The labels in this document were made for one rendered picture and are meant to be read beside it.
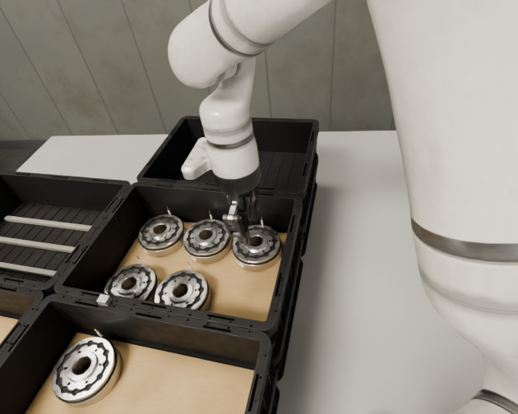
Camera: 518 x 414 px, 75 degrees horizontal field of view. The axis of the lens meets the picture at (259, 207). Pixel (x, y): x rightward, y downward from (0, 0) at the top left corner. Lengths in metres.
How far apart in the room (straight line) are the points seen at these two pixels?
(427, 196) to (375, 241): 0.73
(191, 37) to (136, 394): 0.53
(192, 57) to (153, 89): 2.13
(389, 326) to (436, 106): 0.66
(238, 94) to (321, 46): 1.75
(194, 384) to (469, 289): 0.49
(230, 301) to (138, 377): 0.20
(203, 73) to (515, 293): 0.34
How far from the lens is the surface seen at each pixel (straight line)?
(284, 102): 2.33
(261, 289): 0.68
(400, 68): 0.18
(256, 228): 0.74
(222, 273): 0.71
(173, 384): 0.63
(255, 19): 0.31
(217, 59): 0.38
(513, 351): 0.25
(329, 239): 0.92
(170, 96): 2.51
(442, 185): 0.19
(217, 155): 0.49
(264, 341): 0.52
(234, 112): 0.45
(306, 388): 0.73
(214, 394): 0.61
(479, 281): 0.21
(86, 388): 0.66
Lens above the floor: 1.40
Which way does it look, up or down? 44 degrees down
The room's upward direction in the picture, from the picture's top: 8 degrees counter-clockwise
